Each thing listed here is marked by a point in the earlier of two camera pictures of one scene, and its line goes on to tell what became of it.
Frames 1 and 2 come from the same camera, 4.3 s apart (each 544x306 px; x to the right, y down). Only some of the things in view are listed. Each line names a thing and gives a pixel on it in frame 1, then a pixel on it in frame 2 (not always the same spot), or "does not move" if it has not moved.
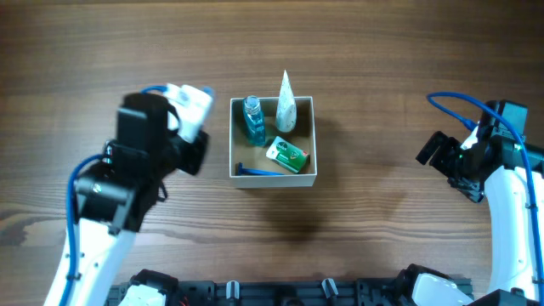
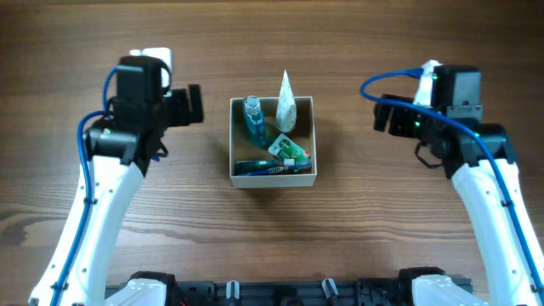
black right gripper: (456, 161) to (393, 117)
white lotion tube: (286, 111) does not move
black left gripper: (189, 155) to (183, 107)
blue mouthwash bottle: (255, 121) does not move
